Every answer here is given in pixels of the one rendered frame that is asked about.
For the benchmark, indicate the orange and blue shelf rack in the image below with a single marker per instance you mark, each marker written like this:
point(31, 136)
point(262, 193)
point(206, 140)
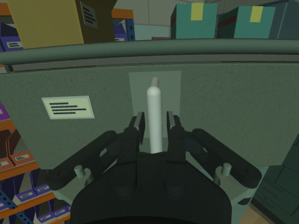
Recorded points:
point(21, 171)

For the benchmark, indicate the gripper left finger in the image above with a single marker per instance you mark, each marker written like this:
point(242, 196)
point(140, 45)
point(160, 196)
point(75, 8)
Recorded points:
point(93, 161)

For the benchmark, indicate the green drawer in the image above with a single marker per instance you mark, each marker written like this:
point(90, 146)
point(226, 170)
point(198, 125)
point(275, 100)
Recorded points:
point(222, 105)

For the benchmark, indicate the yellow-brown cardboard box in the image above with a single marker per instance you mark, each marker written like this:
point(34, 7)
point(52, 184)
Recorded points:
point(46, 23)

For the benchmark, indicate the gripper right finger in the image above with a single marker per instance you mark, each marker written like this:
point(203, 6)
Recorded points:
point(222, 158)

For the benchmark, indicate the pale drawer label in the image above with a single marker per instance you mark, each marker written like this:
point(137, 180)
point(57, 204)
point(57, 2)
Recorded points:
point(69, 107)

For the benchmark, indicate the purple storage bin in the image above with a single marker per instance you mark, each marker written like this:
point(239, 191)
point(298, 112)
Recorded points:
point(59, 211)
point(44, 217)
point(43, 188)
point(10, 42)
point(24, 195)
point(120, 32)

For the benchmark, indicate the green drawer cabinet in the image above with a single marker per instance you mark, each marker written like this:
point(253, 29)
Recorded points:
point(140, 49)

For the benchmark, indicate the dark grey-green box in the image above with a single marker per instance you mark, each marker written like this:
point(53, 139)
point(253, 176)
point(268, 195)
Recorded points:
point(287, 21)

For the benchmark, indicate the teal box with yellow tape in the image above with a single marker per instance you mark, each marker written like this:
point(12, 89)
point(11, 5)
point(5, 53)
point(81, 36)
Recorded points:
point(194, 28)
point(252, 29)

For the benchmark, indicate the orange-brown storage bin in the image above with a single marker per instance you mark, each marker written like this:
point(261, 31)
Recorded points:
point(22, 157)
point(4, 163)

